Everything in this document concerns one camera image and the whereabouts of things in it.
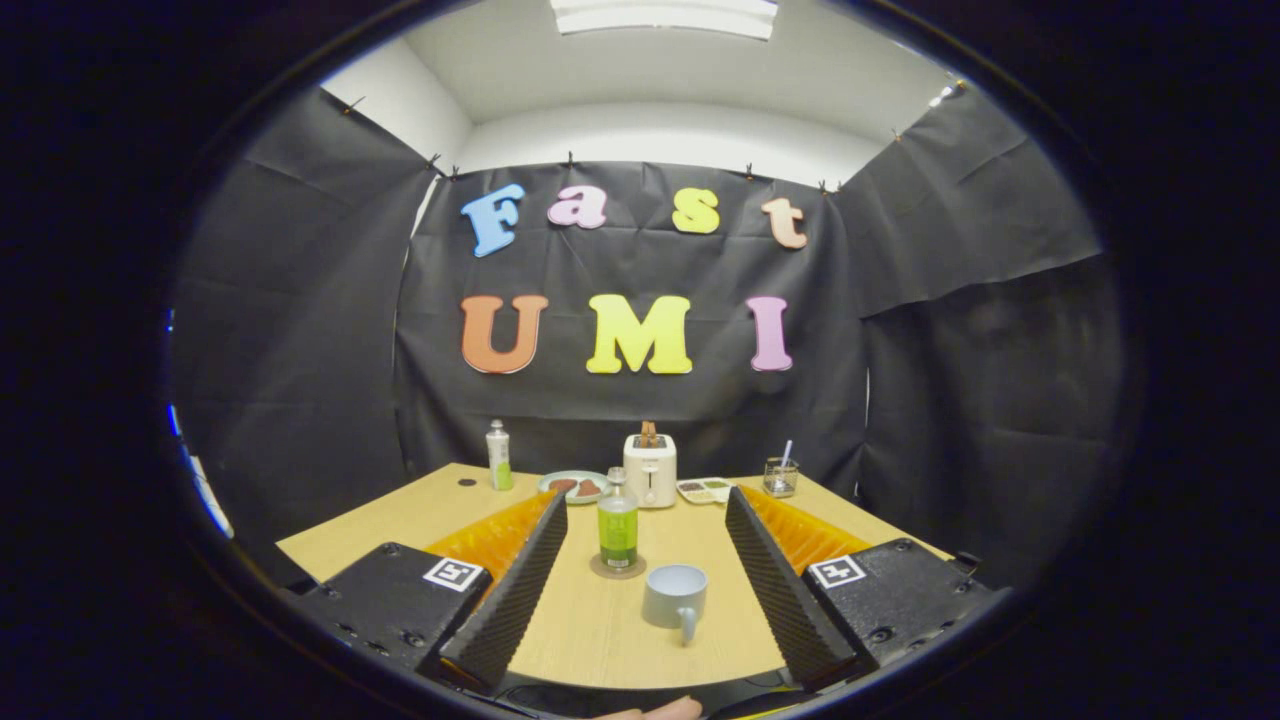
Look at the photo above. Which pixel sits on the black table edge clamp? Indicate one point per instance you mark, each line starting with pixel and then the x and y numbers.
pixel 967 562

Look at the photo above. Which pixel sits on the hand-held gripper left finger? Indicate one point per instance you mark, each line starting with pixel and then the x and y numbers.
pixel 520 590

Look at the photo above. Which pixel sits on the clear square holder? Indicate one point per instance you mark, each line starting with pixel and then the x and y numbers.
pixel 780 480

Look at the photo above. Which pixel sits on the brown toast slice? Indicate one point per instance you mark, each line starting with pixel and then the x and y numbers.
pixel 649 434

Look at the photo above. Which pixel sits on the ceiling light panel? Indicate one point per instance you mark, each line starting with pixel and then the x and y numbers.
pixel 665 15

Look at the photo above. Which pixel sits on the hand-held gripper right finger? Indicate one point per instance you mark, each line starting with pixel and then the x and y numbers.
pixel 780 590

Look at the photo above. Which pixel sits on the pale grey cup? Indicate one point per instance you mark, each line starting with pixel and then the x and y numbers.
pixel 670 600

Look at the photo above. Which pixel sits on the clear juice bottle green label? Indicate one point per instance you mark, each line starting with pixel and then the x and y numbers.
pixel 618 535

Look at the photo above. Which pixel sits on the white tube bottle green label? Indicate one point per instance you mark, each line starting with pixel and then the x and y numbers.
pixel 499 458

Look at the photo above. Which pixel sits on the round brown coaster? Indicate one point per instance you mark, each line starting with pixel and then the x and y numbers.
pixel 600 572

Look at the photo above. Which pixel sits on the grey-green plate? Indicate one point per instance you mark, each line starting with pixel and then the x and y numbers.
pixel 560 497

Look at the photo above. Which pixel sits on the white divided tray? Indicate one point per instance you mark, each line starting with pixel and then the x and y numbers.
pixel 705 491

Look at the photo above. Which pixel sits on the wooden table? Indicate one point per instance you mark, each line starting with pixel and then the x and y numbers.
pixel 600 640

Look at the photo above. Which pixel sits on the cream toaster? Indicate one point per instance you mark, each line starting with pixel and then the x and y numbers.
pixel 650 475

